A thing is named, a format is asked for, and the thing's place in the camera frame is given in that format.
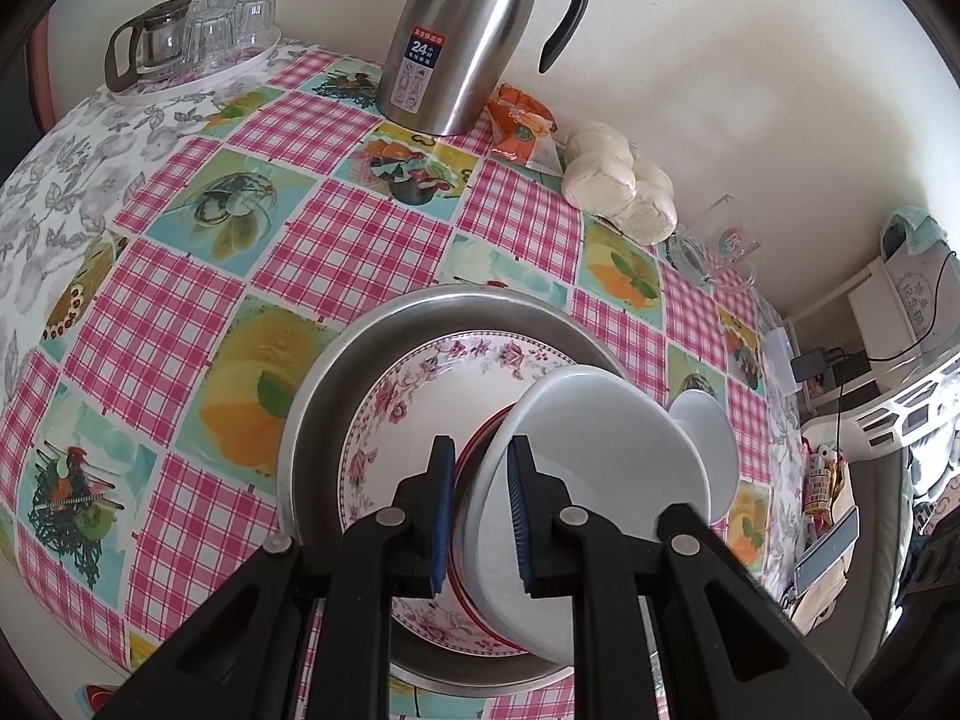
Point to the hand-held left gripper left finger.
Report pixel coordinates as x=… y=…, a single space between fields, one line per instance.
x=444 y=532

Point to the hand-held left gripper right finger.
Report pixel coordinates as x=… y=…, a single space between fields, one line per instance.
x=519 y=525

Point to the red rimmed white bowl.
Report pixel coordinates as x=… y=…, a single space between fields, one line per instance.
x=471 y=457

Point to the large white ceramic bowl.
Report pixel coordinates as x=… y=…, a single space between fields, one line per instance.
x=607 y=450

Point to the pink floral ceramic plate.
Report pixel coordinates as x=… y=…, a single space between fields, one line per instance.
x=405 y=405

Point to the large stainless steel plate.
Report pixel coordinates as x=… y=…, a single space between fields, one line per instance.
x=330 y=405

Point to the smartphone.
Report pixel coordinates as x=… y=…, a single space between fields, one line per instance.
x=825 y=551

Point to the colourful snack packets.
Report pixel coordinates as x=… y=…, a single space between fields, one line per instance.
x=823 y=480

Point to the small white plastic box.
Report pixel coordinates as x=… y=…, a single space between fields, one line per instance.
x=780 y=360

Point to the black power adapter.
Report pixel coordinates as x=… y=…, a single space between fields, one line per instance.
x=814 y=366

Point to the clear glass mug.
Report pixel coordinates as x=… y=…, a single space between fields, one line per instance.
x=712 y=247

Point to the pink checkered printed tablecloth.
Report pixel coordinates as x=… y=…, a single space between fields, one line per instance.
x=172 y=300

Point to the bag of white buns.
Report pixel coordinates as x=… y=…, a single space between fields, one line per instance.
x=615 y=172

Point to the orange snack packet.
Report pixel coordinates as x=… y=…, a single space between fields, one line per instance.
x=521 y=127

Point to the white plastic lattice basket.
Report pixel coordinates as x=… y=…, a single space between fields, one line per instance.
x=900 y=405

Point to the white shelf unit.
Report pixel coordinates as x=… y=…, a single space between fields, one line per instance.
x=862 y=300

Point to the white grey appliance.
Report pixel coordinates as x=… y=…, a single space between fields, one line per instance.
x=919 y=292

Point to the stainless steel thermos jug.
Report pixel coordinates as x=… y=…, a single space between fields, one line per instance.
x=457 y=37

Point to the teal cloth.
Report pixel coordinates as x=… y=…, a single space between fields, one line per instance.
x=919 y=229

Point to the white serving tray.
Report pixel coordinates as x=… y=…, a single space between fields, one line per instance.
x=225 y=79

